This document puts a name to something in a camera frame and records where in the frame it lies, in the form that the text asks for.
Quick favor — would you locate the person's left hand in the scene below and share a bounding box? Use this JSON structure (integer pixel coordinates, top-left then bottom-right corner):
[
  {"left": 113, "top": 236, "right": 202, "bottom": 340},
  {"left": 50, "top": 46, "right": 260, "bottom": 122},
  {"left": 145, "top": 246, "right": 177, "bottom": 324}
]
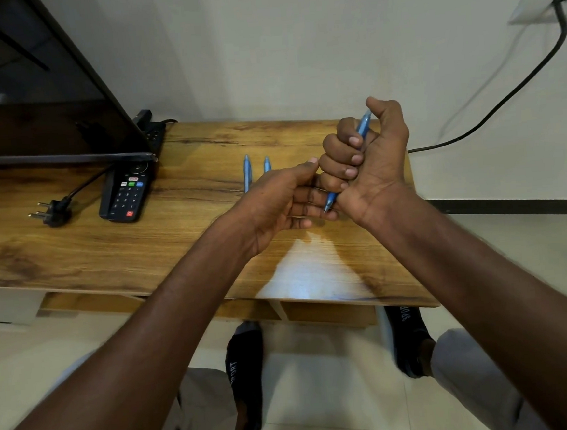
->
[{"left": 216, "top": 156, "right": 342, "bottom": 262}]

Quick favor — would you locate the person's right hand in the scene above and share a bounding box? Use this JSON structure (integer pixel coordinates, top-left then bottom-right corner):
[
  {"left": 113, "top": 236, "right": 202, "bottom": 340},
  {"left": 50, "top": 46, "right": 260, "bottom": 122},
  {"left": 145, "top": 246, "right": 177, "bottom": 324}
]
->
[{"left": 311, "top": 93, "right": 418, "bottom": 232}]

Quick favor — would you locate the person's left forearm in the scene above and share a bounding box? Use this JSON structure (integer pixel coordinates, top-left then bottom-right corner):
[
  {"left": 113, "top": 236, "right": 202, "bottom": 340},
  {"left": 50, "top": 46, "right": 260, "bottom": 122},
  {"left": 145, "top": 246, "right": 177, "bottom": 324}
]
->
[{"left": 0, "top": 214, "right": 272, "bottom": 430}]

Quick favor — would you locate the person's right forearm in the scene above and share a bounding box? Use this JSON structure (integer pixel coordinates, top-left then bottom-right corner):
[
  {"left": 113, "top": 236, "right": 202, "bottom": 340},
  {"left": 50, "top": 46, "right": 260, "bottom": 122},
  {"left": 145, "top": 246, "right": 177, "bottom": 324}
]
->
[{"left": 359, "top": 170, "right": 567, "bottom": 430}]

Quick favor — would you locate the person's left black sock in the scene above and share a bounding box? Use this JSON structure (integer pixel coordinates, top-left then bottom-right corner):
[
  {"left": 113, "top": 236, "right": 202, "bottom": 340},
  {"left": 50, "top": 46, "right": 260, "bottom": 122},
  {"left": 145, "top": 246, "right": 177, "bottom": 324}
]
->
[{"left": 221, "top": 320, "right": 272, "bottom": 430}]

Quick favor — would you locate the person's black sock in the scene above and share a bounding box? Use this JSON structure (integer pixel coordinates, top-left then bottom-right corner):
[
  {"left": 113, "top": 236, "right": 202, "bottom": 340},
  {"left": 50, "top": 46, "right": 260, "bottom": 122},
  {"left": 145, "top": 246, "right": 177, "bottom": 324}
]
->
[
  {"left": 221, "top": 320, "right": 272, "bottom": 430},
  {"left": 384, "top": 302, "right": 439, "bottom": 381}
]

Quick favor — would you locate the person's right black sock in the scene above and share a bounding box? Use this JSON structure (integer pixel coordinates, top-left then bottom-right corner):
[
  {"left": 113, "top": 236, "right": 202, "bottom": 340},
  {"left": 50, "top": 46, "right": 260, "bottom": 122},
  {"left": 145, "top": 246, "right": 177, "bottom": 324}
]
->
[{"left": 384, "top": 302, "right": 439, "bottom": 381}]

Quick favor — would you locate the person's left grey trouser leg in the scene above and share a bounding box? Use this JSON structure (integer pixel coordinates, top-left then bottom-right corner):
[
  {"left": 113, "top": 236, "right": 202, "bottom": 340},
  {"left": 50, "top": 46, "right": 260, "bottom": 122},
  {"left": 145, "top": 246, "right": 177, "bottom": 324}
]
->
[{"left": 45, "top": 341, "right": 240, "bottom": 430}]

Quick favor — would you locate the person's grey trouser leg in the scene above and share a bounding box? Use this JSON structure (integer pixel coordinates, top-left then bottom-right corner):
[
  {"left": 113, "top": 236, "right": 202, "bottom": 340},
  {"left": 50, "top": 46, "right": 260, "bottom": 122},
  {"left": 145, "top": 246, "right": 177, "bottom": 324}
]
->
[
  {"left": 45, "top": 341, "right": 240, "bottom": 430},
  {"left": 427, "top": 321, "right": 551, "bottom": 430}
]

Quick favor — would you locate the person's right grey trouser leg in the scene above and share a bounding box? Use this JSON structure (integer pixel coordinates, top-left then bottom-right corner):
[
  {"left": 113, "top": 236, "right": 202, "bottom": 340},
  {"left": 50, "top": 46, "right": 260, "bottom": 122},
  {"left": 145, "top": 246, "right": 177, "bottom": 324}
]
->
[{"left": 427, "top": 321, "right": 551, "bottom": 430}]

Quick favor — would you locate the black power strip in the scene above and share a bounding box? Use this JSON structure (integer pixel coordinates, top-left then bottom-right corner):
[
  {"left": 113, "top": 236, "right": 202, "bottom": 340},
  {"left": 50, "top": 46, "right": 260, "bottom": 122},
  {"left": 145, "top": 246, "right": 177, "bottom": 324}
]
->
[{"left": 133, "top": 107, "right": 170, "bottom": 159}]

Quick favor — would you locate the black remote control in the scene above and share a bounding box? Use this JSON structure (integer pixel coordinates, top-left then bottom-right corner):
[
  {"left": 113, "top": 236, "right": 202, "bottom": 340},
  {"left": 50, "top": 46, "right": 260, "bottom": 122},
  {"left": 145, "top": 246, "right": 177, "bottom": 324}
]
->
[{"left": 95, "top": 161, "right": 160, "bottom": 226}]

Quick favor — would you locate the black television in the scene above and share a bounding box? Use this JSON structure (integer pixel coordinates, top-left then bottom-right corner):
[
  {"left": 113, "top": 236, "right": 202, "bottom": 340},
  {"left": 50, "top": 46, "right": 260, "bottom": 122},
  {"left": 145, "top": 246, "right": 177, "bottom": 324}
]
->
[{"left": 0, "top": 0, "right": 158, "bottom": 174}]

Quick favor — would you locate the black power plug with cable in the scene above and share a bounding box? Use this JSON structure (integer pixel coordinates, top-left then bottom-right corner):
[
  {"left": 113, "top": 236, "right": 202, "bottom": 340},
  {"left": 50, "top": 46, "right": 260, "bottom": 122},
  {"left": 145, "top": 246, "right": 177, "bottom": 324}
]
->
[{"left": 25, "top": 167, "right": 116, "bottom": 230}]

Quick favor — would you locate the black wall cable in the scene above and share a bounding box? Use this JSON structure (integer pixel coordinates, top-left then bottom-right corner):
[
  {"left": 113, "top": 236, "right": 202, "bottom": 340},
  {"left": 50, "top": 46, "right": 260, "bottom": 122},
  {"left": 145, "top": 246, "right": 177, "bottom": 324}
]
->
[{"left": 395, "top": 0, "right": 567, "bottom": 154}]

